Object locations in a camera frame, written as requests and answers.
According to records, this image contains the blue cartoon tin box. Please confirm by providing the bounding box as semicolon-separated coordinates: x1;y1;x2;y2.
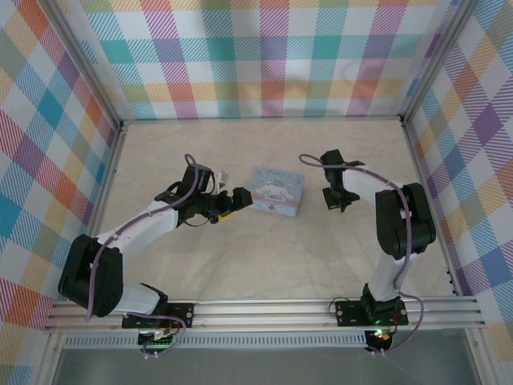
244;167;306;217

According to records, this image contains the aluminium frame bar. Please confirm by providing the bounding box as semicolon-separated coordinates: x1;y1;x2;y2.
119;115;404;124
67;122;129;302
400;120;466;300

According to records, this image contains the aluminium mounting rail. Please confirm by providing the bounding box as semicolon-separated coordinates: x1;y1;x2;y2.
43;296;486;332

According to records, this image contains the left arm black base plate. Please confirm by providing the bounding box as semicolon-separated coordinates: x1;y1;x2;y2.
121;301;196;330

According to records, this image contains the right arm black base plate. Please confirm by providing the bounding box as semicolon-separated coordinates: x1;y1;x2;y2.
333;298;410;328

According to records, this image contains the grey slotted cable duct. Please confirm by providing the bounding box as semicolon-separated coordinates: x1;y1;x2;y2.
62;334;370;350

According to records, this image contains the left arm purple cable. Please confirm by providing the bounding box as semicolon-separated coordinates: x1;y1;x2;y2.
83;153;201;360

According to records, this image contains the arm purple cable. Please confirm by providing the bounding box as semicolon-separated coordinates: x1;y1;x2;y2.
299;153;426;356
83;153;201;360

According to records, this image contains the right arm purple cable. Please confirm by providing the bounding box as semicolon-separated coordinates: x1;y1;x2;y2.
299;153;426;356

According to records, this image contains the aluminium frame post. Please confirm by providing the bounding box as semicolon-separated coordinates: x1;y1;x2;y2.
39;0;123;128
399;0;482;128

